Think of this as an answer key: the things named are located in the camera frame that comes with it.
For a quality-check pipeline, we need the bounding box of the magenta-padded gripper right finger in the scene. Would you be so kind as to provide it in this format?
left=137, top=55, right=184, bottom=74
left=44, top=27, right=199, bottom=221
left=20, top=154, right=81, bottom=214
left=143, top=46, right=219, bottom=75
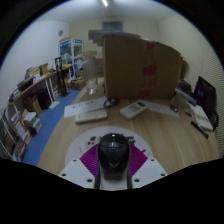
left=127, top=143, right=168, bottom=190

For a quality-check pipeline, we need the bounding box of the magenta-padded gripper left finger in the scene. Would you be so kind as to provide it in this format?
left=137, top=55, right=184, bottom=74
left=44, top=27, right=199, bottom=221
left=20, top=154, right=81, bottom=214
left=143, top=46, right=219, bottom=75
left=58, top=143, right=103, bottom=190

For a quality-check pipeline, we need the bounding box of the black computer mouse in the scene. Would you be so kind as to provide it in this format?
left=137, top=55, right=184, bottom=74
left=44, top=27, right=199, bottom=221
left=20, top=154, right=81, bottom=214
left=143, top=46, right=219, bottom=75
left=96, top=132, right=131, bottom=183

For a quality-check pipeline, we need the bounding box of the plain white flat remote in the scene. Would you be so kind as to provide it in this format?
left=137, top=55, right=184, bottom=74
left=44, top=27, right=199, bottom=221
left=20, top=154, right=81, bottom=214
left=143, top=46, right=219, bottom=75
left=74, top=109, right=109, bottom=125

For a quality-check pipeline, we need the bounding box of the white remote control with buttons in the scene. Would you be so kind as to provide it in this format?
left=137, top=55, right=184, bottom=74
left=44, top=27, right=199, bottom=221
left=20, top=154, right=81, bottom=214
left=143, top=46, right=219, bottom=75
left=119, top=99, right=148, bottom=121

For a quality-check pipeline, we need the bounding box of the black marker pen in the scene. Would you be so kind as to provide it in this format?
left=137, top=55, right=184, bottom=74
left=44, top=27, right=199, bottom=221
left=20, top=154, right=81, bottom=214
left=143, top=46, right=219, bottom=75
left=190, top=120, right=210, bottom=140

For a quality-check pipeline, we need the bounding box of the printed white paper sheet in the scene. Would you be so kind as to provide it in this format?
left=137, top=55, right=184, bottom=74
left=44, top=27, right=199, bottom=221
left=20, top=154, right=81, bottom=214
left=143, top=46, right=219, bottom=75
left=63, top=96, right=108, bottom=119

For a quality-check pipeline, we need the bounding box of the thick white book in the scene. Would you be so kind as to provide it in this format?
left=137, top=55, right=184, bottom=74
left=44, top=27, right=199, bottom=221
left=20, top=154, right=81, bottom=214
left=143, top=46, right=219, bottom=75
left=192, top=104, right=215, bottom=132

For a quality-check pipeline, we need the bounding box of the cluttered wooden shelf unit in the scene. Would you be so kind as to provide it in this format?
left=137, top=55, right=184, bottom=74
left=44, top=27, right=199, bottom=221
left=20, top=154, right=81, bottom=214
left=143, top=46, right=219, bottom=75
left=0, top=62, right=73, bottom=163

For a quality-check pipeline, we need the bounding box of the black office chair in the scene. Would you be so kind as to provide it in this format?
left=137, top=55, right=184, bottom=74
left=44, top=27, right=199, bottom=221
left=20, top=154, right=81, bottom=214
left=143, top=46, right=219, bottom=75
left=194, top=75, right=220, bottom=132

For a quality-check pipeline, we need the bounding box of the clear plastic jar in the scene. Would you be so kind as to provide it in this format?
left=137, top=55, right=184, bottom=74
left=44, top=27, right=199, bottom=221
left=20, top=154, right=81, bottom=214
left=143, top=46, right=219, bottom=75
left=82, top=57, right=100, bottom=95

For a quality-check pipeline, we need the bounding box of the large taped cardboard box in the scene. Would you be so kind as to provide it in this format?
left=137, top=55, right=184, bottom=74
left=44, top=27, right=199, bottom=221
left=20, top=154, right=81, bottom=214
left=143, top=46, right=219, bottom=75
left=102, top=32, right=184, bottom=100

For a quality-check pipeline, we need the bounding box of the blue and white cabinet machine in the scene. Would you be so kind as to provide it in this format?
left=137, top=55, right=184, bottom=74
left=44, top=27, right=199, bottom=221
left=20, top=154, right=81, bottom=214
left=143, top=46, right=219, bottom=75
left=58, top=37, right=84, bottom=80

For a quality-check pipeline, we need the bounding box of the small black cable bundle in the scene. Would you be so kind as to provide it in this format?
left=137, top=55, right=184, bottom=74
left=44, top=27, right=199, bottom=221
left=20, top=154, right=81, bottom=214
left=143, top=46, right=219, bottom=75
left=102, top=97, right=120, bottom=109

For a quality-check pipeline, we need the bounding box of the small wall window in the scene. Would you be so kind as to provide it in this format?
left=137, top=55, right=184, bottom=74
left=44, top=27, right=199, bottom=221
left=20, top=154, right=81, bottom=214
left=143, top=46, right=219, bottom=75
left=101, top=20, right=125, bottom=33

